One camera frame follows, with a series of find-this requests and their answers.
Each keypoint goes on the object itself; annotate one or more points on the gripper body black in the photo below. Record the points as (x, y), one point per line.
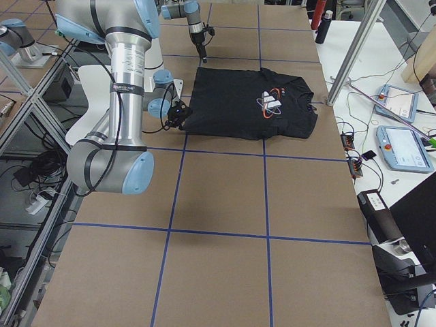
(197, 39)
(182, 116)

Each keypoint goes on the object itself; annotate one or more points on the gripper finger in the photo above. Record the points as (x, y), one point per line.
(202, 52)

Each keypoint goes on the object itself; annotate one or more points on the black graphic t-shirt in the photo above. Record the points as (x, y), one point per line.
(250, 104)

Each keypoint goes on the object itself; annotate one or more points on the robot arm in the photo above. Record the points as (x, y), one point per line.
(191, 11)
(112, 157)

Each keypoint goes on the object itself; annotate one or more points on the white plastic chair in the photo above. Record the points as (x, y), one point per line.
(95, 82)

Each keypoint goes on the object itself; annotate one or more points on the red bottle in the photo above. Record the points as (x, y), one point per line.
(317, 14)

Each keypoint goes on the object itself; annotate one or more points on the black bottle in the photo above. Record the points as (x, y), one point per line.
(324, 27)

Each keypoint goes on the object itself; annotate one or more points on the white power strip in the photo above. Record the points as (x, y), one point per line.
(41, 199)

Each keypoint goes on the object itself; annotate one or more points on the orange circuit board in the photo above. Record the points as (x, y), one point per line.
(354, 159)

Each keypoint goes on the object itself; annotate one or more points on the far teach pendant tablet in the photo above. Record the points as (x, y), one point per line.
(399, 101)

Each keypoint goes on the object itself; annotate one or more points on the teach pendant tablet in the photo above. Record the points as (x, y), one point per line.
(403, 150)
(399, 101)

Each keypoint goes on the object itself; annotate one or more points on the near teach pendant tablet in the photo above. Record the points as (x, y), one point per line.
(403, 150)

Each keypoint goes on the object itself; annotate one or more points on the black box device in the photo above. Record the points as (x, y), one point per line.
(378, 216)

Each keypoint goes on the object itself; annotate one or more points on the black monitor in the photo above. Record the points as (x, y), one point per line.
(415, 215)

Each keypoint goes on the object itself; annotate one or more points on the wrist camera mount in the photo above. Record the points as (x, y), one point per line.
(209, 30)
(180, 108)

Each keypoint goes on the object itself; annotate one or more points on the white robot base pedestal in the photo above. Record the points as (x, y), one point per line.
(156, 81)

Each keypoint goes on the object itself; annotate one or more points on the aluminium frame post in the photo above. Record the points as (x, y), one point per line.
(357, 43)

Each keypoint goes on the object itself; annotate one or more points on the grabber stick green handle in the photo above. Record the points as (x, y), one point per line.
(391, 114)

